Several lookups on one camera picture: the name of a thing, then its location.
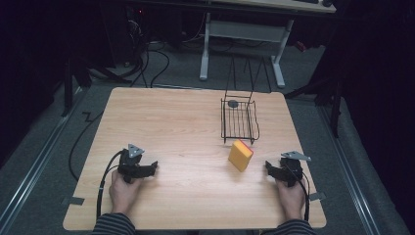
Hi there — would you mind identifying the black floor cable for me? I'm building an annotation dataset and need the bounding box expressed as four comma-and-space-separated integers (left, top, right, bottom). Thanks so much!
68, 111, 105, 182

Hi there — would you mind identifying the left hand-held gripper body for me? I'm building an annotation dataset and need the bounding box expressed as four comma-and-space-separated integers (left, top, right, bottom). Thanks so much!
117, 143, 146, 184

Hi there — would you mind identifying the metal floor rail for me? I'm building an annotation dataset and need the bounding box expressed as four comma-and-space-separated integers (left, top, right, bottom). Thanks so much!
0, 85, 88, 226
317, 106, 384, 235

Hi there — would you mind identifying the bundle of black floor cables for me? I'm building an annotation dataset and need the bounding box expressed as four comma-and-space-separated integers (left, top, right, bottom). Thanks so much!
107, 19, 171, 89

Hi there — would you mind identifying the black metal stand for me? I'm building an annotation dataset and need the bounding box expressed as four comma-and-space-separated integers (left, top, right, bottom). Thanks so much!
283, 76, 344, 139
60, 57, 131, 118

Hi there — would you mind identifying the person's right hand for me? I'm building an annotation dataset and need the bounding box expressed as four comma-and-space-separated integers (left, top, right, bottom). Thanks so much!
275, 177, 306, 221

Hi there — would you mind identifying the right hand-held gripper black cable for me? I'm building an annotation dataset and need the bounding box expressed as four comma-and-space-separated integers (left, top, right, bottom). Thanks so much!
292, 167, 311, 223

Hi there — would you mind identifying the black wire rack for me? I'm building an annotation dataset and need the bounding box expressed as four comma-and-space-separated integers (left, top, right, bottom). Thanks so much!
220, 54, 272, 146

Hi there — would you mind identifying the grey tape strip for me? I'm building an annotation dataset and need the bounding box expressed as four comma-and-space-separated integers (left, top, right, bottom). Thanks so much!
61, 196, 86, 207
308, 191, 327, 202

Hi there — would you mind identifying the hand-held gripper black cable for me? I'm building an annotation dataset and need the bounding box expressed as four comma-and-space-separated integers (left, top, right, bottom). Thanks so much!
95, 150, 125, 219
292, 167, 311, 223

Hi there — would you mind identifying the person's left hand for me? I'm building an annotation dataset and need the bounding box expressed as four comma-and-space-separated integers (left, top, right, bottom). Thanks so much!
108, 169, 143, 215

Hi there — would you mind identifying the white-legged desk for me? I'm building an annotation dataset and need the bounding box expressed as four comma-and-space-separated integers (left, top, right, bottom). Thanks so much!
182, 0, 338, 89

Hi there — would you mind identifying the yellow sponge with red side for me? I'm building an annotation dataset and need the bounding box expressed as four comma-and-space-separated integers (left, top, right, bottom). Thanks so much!
227, 139, 254, 173

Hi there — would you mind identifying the left hand-held gripper black cable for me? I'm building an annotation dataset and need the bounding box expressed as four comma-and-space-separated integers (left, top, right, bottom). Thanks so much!
95, 150, 125, 219

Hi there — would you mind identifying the dark computer tower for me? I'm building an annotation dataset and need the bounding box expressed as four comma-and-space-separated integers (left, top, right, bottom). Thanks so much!
106, 4, 151, 68

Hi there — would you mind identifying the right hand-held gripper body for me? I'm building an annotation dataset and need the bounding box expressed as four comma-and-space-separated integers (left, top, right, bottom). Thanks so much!
277, 150, 312, 188

